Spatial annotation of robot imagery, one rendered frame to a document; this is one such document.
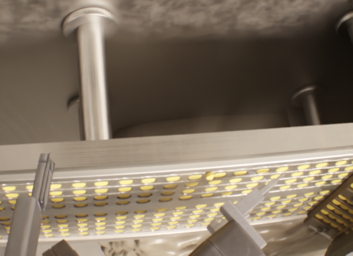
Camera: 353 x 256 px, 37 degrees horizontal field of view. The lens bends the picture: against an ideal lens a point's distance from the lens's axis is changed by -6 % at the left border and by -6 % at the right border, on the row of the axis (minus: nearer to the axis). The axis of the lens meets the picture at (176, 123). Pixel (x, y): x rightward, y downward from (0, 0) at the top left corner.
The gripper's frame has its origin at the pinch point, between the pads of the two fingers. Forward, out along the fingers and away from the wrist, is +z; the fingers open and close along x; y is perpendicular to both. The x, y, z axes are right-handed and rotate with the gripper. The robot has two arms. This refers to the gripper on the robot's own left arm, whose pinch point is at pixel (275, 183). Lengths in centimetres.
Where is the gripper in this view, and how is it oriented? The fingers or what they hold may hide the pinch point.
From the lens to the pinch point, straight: 49.1
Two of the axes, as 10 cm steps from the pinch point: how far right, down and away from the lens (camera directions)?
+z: 7.6, -5.3, 3.8
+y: 6.3, 7.3, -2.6
